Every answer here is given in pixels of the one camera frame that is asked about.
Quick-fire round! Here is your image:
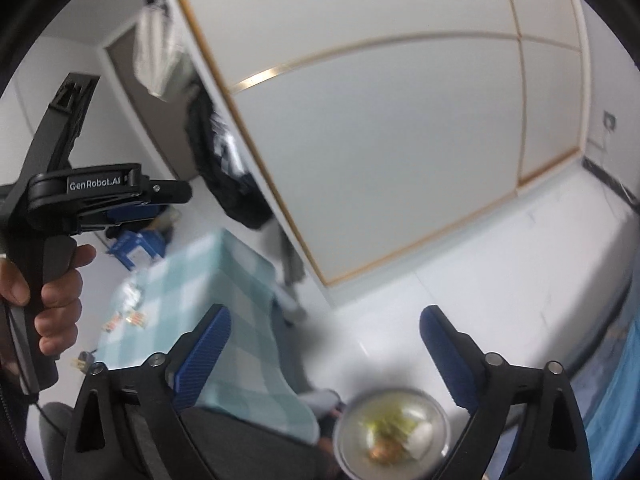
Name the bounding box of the white wardrobe with wood trim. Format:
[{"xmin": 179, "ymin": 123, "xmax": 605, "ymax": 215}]
[{"xmin": 150, "ymin": 0, "xmax": 588, "ymax": 289}]

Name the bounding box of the yellow green snack wrapper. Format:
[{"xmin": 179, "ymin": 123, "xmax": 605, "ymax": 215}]
[{"xmin": 360, "ymin": 405, "xmax": 418, "ymax": 436}]

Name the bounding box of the grey bed sheet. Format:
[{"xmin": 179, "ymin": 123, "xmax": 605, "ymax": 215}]
[{"xmin": 565, "ymin": 320, "xmax": 632, "ymax": 413}]

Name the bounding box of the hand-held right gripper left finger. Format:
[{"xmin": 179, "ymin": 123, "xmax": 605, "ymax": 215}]
[{"xmin": 60, "ymin": 304, "xmax": 233, "ymax": 480}]

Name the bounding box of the person's left forearm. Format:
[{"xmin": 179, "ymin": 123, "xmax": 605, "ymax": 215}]
[{"xmin": 0, "ymin": 305, "xmax": 41, "ymax": 466}]

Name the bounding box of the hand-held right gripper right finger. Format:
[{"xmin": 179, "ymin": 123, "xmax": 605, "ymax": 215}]
[{"xmin": 419, "ymin": 305, "xmax": 593, "ymax": 480}]

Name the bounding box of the blue plastic stool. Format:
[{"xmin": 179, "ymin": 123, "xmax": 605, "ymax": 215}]
[{"xmin": 105, "ymin": 227, "xmax": 167, "ymax": 272}]

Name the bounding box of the white tissue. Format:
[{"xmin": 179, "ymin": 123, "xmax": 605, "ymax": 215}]
[{"xmin": 407, "ymin": 420, "xmax": 434, "ymax": 456}]

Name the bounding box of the grey door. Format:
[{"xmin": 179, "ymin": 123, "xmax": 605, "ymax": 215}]
[{"xmin": 102, "ymin": 25, "xmax": 202, "ymax": 182}]

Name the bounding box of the black slipper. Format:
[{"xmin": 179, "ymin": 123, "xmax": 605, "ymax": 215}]
[{"xmin": 319, "ymin": 402, "xmax": 346, "ymax": 440}]

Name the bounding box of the blue printed blanket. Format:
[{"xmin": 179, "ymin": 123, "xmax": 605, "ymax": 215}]
[{"xmin": 584, "ymin": 340, "xmax": 640, "ymax": 480}]

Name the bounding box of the grey hanging cloth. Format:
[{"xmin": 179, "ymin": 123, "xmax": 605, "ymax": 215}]
[{"xmin": 272, "ymin": 225, "xmax": 307, "ymax": 322}]

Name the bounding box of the silvery crumpled wrapper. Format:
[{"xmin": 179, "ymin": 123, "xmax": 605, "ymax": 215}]
[{"xmin": 117, "ymin": 282, "xmax": 144, "ymax": 309}]

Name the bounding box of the clear hanging plastic bag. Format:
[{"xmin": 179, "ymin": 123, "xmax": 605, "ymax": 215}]
[{"xmin": 131, "ymin": 2, "xmax": 192, "ymax": 99}]

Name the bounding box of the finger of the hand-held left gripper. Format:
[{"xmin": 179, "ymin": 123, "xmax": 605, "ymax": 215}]
[{"xmin": 105, "ymin": 179, "xmax": 193, "ymax": 228}]

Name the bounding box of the brown orange wrapper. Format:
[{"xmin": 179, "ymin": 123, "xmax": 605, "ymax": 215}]
[{"xmin": 367, "ymin": 437, "xmax": 406, "ymax": 465}]

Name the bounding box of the person's left hand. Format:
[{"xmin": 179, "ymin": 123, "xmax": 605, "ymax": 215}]
[{"xmin": 0, "ymin": 244, "xmax": 97, "ymax": 358}]

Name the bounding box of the white round trash bin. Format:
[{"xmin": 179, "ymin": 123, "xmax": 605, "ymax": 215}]
[{"xmin": 332, "ymin": 386, "xmax": 452, "ymax": 480}]

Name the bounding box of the green checkered tablecloth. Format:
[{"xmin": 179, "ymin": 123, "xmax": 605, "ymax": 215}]
[{"xmin": 95, "ymin": 229, "xmax": 321, "ymax": 443}]

